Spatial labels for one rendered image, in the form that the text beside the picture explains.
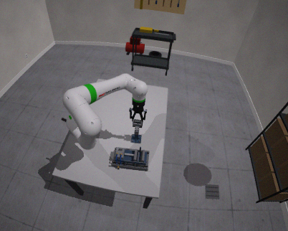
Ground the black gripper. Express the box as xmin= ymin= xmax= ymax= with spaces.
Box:
xmin=129 ymin=106 xmax=147 ymax=125

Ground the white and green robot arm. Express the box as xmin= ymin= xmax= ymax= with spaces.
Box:
xmin=62 ymin=73 xmax=148 ymax=150

